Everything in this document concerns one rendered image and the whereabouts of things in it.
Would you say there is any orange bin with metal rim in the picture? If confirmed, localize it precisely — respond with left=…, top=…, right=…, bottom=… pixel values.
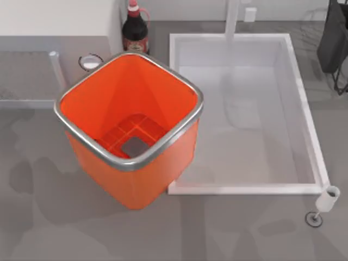
left=54, top=52, right=204, bottom=210

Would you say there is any white sink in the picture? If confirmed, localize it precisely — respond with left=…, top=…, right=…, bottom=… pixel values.
left=167, top=33, right=331, bottom=196

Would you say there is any dark bottle with red cap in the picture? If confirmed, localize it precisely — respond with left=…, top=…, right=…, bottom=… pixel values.
left=121, top=0, right=151, bottom=55

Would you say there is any white cup with black rim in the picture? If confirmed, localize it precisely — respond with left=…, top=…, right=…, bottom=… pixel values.
left=78, top=53, right=104, bottom=72

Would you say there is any tall white tap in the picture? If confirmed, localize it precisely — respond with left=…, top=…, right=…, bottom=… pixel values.
left=224, top=0, right=238, bottom=42

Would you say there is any white stemmed glass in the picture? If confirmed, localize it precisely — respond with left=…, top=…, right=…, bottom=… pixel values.
left=304, top=185, right=341, bottom=227

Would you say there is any white wall socket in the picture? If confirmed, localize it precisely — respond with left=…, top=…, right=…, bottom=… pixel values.
left=244, top=7, right=257, bottom=23

